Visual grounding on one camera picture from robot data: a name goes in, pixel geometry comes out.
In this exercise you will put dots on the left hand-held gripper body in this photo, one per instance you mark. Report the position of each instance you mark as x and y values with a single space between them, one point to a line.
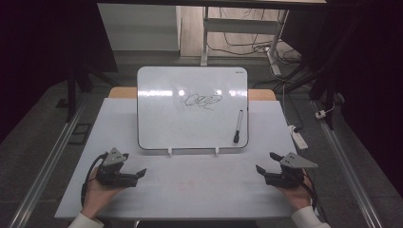
114 171

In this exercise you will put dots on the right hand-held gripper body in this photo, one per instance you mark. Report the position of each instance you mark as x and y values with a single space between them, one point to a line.
290 174

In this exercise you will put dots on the person's right hand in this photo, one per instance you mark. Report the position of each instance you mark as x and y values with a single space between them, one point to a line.
299 196

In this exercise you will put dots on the person's left hand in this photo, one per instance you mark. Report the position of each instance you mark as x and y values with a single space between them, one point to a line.
96 198

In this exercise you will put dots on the white power strip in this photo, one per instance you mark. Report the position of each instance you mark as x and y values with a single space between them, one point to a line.
298 137

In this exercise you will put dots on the white whiteboard stand foot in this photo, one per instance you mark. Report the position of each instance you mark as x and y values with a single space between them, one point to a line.
217 150
169 151

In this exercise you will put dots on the black and white marker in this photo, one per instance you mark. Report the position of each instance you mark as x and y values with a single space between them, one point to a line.
238 125

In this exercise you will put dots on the white dry-erase whiteboard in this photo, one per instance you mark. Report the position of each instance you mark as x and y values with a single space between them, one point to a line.
164 126

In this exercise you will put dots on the black floor plate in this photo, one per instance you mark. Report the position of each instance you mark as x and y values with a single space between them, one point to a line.
80 133

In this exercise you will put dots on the white table cover sheet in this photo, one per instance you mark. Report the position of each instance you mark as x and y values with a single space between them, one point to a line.
202 186

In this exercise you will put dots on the small white adapter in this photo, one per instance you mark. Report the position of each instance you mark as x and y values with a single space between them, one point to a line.
320 114

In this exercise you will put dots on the wooden table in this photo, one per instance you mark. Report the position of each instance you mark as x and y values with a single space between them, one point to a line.
122 92

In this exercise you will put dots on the black metal stand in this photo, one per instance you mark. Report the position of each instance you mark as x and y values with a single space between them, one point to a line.
72 95

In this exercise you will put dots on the aluminium rail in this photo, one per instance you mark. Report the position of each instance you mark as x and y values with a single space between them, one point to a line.
47 167
348 171

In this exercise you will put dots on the white metal desk frame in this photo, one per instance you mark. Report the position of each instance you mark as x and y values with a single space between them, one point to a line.
240 26

